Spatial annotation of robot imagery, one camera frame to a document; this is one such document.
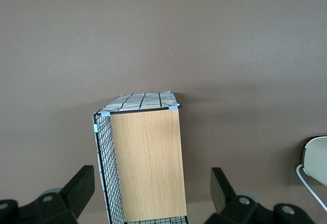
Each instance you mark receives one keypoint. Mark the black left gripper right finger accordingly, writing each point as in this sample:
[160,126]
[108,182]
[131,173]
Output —
[222,193]

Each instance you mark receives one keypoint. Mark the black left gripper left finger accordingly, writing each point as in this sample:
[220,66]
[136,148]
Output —
[76,190]

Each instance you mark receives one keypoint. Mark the cream white toaster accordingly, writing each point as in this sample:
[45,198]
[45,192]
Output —
[316,157]

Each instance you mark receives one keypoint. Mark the light wooden shelf insert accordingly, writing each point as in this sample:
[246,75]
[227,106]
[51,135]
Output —
[148,162]

